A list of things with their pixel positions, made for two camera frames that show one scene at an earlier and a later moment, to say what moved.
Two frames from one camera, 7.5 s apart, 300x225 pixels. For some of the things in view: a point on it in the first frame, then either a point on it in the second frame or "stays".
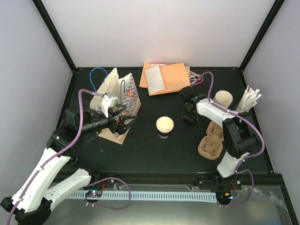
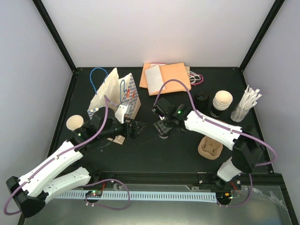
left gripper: [121, 128] -> [134, 134]
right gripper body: [186, 114] -> [164, 128]
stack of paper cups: [223, 98] stays
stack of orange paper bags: [164, 78] stays
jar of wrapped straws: [248, 100] stays
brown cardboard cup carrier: [210, 146] stays
